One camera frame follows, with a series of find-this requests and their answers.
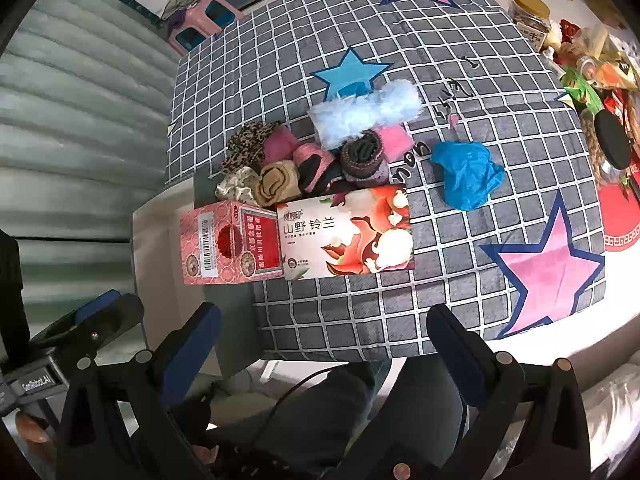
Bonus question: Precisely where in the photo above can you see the small glass jar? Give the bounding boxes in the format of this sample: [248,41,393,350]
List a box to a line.
[577,55,608,80]

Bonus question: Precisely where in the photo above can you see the cream satin scrunchie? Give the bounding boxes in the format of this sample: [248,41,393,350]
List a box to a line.
[215,166,261,206]

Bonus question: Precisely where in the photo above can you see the dark purple rolled sock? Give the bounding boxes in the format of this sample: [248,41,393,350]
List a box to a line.
[340,130,392,187]

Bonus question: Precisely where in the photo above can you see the leopard print scrunchie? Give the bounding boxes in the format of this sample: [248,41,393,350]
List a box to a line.
[218,121,282,175]

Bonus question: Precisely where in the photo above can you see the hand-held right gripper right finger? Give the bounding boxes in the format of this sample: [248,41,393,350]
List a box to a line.
[425,303,592,480]

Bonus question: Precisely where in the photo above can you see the red snack packet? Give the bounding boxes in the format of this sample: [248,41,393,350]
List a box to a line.
[602,90,640,131]

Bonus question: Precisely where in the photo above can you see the pink plastic stool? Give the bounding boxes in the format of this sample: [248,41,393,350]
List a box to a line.
[166,0,246,53]

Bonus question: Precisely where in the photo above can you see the white floral box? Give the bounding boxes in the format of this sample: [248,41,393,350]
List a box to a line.
[276,185,416,281]

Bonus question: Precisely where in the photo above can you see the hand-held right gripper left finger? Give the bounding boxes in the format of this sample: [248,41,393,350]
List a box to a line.
[56,301,223,480]

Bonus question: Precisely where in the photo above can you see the green snack packet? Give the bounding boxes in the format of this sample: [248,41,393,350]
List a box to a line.
[560,67,603,111]

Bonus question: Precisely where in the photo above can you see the person's jeans legs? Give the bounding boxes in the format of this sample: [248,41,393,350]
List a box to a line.
[200,357,473,480]

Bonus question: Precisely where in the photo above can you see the gold lid snack jar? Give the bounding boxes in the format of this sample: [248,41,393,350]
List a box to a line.
[509,0,553,51]

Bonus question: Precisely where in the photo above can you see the pink red patterned box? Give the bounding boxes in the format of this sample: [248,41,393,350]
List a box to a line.
[179,200,286,286]

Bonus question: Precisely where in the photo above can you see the grey green ribbed quilt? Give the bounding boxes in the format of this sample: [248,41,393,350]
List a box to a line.
[0,0,183,361]

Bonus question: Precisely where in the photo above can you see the grey checked star blanket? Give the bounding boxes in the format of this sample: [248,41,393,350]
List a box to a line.
[165,0,608,363]

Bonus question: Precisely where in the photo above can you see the magenta rolled sock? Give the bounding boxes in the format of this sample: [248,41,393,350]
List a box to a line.
[261,126,301,167]

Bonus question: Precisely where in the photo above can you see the small white table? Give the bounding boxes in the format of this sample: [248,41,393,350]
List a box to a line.
[131,177,281,378]

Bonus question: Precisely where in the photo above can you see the pink and black sock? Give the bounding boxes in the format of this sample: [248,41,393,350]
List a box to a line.
[292,143,346,196]

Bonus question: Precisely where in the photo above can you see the black lid snack jar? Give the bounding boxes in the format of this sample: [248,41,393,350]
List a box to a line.
[580,109,635,186]

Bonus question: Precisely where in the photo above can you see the black cable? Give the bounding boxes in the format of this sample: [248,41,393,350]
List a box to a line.
[247,365,351,461]

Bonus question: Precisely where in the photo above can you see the white squeeze bottle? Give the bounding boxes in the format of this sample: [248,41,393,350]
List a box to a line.
[542,47,566,77]

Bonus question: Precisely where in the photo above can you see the blue plastic bag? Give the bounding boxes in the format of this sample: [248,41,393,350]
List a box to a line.
[430,141,506,212]

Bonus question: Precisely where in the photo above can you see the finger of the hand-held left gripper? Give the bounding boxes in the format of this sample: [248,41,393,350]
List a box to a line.
[30,289,146,367]

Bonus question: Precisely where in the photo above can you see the person's left hand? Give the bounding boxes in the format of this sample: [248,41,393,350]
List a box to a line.
[14,411,52,444]

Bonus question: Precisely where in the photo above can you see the bright pink cloth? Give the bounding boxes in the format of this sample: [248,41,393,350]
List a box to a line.
[375,124,416,163]

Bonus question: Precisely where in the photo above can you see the light blue fluffy cloth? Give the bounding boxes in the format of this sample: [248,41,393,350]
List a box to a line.
[306,80,422,151]

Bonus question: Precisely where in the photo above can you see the red round mat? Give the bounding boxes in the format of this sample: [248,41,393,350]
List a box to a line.
[597,160,640,253]

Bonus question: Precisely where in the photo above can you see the tan sock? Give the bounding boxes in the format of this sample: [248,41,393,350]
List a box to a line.
[252,160,302,208]

